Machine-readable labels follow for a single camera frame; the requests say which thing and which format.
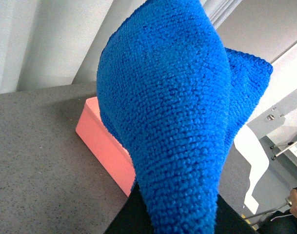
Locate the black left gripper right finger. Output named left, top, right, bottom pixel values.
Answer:
left=215, top=195, right=257, bottom=234

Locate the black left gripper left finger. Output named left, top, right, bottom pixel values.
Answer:
left=104, top=183, right=154, bottom=234

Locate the blue microfiber cloth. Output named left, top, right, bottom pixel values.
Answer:
left=97, top=0, right=273, bottom=234

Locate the seated person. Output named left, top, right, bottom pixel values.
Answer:
left=270, top=187, right=297, bottom=223

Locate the pink plastic bin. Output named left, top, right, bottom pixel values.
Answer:
left=76, top=97, right=135, bottom=196

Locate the metal stand frame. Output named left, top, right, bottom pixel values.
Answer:
left=270, top=134, right=297, bottom=160

